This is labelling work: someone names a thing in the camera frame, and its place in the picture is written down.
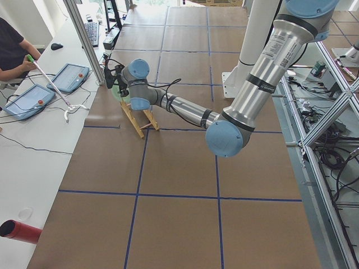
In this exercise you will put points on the red metal bottle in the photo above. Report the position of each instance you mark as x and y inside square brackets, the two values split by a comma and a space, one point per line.
[15, 230]

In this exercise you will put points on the person hand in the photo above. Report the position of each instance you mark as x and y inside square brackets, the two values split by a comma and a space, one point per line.
[27, 66]

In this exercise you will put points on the grabber stick with green handle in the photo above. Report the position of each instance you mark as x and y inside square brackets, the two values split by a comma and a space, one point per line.
[70, 106]

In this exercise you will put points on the blue teach pendant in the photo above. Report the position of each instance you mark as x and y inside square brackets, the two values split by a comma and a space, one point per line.
[31, 102]
[70, 77]

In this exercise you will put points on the wooden plate rack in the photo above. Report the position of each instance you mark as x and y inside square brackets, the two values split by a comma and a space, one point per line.
[140, 120]

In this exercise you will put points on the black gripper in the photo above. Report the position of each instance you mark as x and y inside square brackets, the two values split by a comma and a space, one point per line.
[120, 80]

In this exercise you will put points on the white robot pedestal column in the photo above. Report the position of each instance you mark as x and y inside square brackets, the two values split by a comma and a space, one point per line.
[258, 31]

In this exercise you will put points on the aluminium frame post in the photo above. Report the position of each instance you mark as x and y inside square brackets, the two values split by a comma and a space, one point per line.
[75, 16]

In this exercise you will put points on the light green plate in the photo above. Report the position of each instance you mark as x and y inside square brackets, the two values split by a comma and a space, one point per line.
[116, 94]

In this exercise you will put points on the black computer mouse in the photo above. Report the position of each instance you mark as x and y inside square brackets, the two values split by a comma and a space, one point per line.
[56, 46]

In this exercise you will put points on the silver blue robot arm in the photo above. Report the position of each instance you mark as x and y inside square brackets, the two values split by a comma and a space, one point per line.
[296, 24]

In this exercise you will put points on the person forearm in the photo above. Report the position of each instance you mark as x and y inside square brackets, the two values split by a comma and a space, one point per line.
[6, 75]

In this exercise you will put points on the blue teach pendant far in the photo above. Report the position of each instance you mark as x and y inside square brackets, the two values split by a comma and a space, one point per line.
[70, 77]

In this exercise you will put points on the clear plastic lid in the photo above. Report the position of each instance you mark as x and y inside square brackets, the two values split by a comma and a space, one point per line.
[25, 214]

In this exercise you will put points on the black keyboard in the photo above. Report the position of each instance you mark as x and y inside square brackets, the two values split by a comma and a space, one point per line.
[92, 31]

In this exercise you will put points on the aluminium frame rail structure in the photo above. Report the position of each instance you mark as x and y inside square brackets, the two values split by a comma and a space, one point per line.
[320, 114]

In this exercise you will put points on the blue teach pendant near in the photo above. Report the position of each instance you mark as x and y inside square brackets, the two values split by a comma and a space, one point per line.
[31, 102]

